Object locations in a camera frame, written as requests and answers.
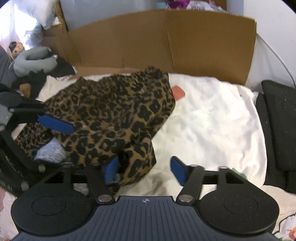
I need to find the leopard print garment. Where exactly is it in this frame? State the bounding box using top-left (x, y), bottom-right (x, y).
top-left (16, 66), bottom-right (176, 193)

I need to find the light blue knitted cloth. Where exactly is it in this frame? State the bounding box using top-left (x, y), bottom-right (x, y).
top-left (34, 138), bottom-right (68, 164)

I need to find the white patterned bed sheet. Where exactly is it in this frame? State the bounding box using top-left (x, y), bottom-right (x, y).
top-left (0, 73), bottom-right (296, 240)

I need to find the small plush toy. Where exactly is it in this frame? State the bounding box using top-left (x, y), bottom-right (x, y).
top-left (9, 41), bottom-right (25, 59)

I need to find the black fabric cushion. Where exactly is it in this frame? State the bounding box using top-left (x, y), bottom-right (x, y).
top-left (255, 80), bottom-right (295, 194)

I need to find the brown cardboard sheet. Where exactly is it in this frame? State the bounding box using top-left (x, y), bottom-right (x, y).
top-left (42, 10), bottom-right (256, 85)

